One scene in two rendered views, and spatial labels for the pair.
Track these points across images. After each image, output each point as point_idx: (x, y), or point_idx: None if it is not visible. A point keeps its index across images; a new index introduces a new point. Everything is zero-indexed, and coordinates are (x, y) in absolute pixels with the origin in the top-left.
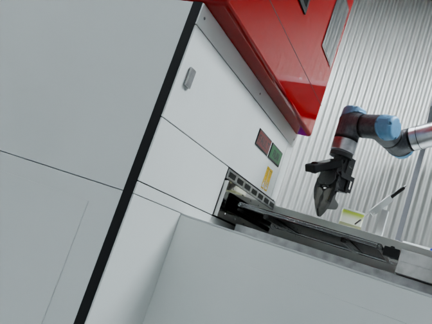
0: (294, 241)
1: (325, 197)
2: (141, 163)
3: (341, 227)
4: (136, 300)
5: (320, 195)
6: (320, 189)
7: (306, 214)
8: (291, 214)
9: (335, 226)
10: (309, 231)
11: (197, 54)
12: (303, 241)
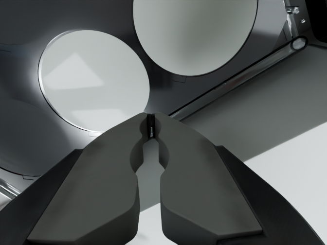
0: (235, 95)
1: (103, 160)
2: None
3: (143, 200)
4: None
5: (167, 166)
6: (193, 206)
7: (269, 149)
8: (318, 109)
9: (158, 193)
10: None
11: None
12: (216, 111)
